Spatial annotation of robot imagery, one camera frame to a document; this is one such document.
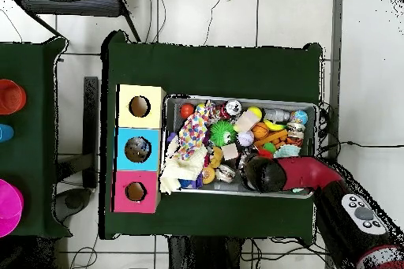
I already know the long polka dot cloth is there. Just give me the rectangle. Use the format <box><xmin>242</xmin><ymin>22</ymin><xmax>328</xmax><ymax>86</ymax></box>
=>
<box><xmin>174</xmin><ymin>100</ymin><xmax>219</xmax><ymax>160</ymax></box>

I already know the cream knitted cloth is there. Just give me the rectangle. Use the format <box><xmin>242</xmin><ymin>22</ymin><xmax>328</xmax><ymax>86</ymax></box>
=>
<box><xmin>159</xmin><ymin>136</ymin><xmax>208</xmax><ymax>195</ymax></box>

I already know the crushed bottle with blue label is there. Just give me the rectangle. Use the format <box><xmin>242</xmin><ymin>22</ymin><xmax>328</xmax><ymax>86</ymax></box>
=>
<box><xmin>138</xmin><ymin>140</ymin><xmax>152</xmax><ymax>156</ymax></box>

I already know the mint green fuzzy cloth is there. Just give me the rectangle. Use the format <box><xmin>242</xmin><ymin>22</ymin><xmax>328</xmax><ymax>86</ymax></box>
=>
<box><xmin>273</xmin><ymin>144</ymin><xmax>302</xmax><ymax>159</ymax></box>

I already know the shallow mesh bin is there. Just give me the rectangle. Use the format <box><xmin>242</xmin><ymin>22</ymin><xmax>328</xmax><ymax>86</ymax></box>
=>
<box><xmin>160</xmin><ymin>94</ymin><xmax>319</xmax><ymax>200</ymax></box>

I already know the wooden box with three holes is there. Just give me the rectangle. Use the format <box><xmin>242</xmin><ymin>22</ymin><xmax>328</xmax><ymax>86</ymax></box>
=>
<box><xmin>110</xmin><ymin>84</ymin><xmax>167</xmax><ymax>214</ymax></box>

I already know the orange ball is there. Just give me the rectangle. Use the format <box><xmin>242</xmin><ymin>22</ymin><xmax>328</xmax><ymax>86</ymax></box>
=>
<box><xmin>179</xmin><ymin>103</ymin><xmax>196</xmax><ymax>120</ymax></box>

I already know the silver topped drink can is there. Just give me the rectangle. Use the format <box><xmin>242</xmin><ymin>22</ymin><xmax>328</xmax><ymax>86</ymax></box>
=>
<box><xmin>224</xmin><ymin>99</ymin><xmax>243</xmax><ymax>117</ymax></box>

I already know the plain wooden block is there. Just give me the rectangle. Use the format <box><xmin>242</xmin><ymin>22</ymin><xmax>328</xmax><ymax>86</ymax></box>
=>
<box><xmin>233</xmin><ymin>110</ymin><xmax>263</xmax><ymax>133</ymax></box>

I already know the yellow ball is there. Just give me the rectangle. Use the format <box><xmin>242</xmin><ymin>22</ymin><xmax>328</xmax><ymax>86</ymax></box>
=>
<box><xmin>247</xmin><ymin>106</ymin><xmax>264</xmax><ymax>119</ymax></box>

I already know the small orange basketball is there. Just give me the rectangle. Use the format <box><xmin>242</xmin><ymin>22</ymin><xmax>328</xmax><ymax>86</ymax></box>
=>
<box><xmin>251</xmin><ymin>121</ymin><xmax>270</xmax><ymax>140</ymax></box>

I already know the dark green table cloth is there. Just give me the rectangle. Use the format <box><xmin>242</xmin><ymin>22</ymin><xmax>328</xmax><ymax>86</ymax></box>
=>
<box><xmin>99</xmin><ymin>30</ymin><xmax>324</xmax><ymax>245</ymax></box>

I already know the green side table cloth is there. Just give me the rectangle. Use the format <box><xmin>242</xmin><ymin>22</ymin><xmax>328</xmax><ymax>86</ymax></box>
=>
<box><xmin>0</xmin><ymin>36</ymin><xmax>72</xmax><ymax>240</ymax></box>

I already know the dark office chair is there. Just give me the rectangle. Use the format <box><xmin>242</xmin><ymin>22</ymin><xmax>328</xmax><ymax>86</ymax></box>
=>
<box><xmin>18</xmin><ymin>0</ymin><xmax>141</xmax><ymax>43</ymax></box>

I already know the orange ribbed plastic cup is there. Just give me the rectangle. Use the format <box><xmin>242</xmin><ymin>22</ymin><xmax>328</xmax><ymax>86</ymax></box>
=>
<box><xmin>0</xmin><ymin>78</ymin><xmax>28</xmax><ymax>116</ymax></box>

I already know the blue plastic cup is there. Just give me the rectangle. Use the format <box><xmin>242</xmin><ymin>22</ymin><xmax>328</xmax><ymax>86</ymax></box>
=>
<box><xmin>0</xmin><ymin>123</ymin><xmax>15</xmax><ymax>143</ymax></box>

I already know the magenta plastic bowl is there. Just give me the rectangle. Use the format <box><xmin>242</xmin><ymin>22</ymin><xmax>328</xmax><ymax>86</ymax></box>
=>
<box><xmin>0</xmin><ymin>178</ymin><xmax>24</xmax><ymax>238</ymax></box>

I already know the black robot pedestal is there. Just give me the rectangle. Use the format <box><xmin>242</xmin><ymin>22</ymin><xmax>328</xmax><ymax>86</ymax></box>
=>
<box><xmin>166</xmin><ymin>235</ymin><xmax>245</xmax><ymax>269</ymax></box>

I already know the black power cable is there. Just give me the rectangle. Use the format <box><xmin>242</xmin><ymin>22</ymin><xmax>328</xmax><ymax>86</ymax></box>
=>
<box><xmin>318</xmin><ymin>140</ymin><xmax>404</xmax><ymax>156</ymax></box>

